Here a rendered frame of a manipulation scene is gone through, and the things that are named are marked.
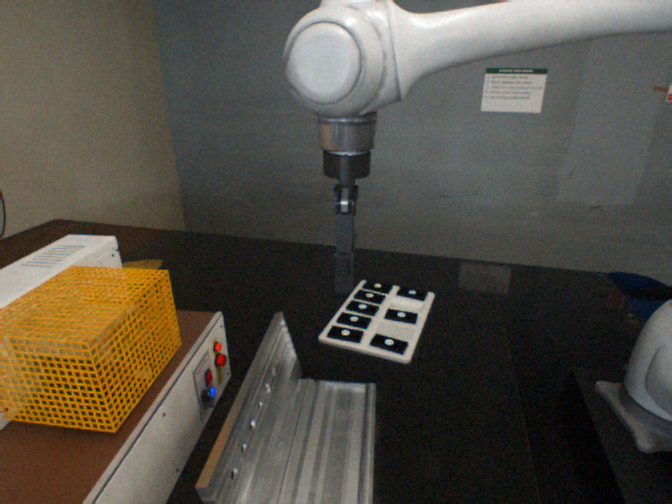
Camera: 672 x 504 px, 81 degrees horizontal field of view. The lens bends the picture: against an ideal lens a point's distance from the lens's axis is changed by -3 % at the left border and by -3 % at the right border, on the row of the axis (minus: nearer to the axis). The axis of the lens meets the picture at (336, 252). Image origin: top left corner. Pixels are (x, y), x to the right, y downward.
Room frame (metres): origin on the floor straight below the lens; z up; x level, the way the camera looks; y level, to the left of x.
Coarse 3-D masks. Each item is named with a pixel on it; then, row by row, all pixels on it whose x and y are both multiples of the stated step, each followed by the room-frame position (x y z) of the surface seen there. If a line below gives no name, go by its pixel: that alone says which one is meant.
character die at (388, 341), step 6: (378, 336) 0.98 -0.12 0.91; (384, 336) 0.97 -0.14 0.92; (372, 342) 0.94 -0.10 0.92; (378, 342) 0.94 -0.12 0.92; (384, 342) 0.94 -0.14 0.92; (390, 342) 0.94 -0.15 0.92; (396, 342) 0.94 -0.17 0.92; (402, 342) 0.94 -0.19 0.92; (408, 342) 0.94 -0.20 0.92; (384, 348) 0.92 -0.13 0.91; (390, 348) 0.91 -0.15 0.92; (396, 348) 0.91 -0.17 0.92; (402, 348) 0.91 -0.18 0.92; (402, 354) 0.90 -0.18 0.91
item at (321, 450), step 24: (312, 384) 0.77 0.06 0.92; (312, 408) 0.69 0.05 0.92; (336, 408) 0.69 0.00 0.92; (360, 408) 0.69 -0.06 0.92; (288, 432) 0.62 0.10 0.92; (312, 432) 0.62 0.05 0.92; (336, 432) 0.62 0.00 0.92; (360, 432) 0.62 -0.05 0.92; (288, 456) 0.56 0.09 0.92; (312, 456) 0.56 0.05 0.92; (336, 456) 0.56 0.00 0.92; (360, 456) 0.56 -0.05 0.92; (288, 480) 0.51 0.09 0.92; (312, 480) 0.51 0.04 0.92; (336, 480) 0.51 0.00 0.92
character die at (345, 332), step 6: (330, 330) 1.00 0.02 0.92; (336, 330) 1.00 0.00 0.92; (342, 330) 1.00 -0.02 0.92; (348, 330) 1.00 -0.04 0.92; (354, 330) 1.00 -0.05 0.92; (360, 330) 1.00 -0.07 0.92; (330, 336) 0.97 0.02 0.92; (336, 336) 0.97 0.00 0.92; (342, 336) 0.97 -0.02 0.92; (348, 336) 0.97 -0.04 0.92; (354, 336) 0.97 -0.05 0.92; (360, 336) 0.97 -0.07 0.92; (354, 342) 0.95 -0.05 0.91
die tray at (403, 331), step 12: (360, 288) 1.28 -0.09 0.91; (396, 288) 1.28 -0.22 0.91; (348, 300) 1.19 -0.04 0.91; (360, 300) 1.19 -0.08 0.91; (384, 300) 1.19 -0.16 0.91; (408, 300) 1.19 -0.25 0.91; (432, 300) 1.19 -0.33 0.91; (348, 312) 1.11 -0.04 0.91; (384, 312) 1.11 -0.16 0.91; (420, 312) 1.11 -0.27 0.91; (336, 324) 1.04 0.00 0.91; (372, 324) 1.04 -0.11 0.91; (384, 324) 1.05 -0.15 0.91; (396, 324) 1.04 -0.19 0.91; (408, 324) 1.04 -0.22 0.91; (420, 324) 1.04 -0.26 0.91; (324, 336) 0.98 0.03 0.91; (372, 336) 0.98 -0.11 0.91; (396, 336) 0.98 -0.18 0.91; (408, 336) 0.98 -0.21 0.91; (348, 348) 0.94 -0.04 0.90; (360, 348) 0.93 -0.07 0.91; (372, 348) 0.93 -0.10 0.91; (408, 348) 0.92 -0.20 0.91; (396, 360) 0.88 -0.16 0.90; (408, 360) 0.87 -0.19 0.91
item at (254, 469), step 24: (264, 336) 0.70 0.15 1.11; (288, 336) 0.78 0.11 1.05; (264, 360) 0.63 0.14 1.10; (288, 360) 0.76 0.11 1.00; (264, 384) 0.62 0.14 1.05; (288, 384) 0.69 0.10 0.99; (240, 408) 0.50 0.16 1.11; (264, 408) 0.58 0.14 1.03; (288, 408) 0.65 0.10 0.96; (240, 432) 0.49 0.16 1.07; (264, 432) 0.55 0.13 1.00; (216, 456) 0.40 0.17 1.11; (240, 456) 0.46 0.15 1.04; (264, 456) 0.50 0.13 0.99; (216, 480) 0.38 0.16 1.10; (240, 480) 0.43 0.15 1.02; (264, 480) 0.47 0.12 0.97
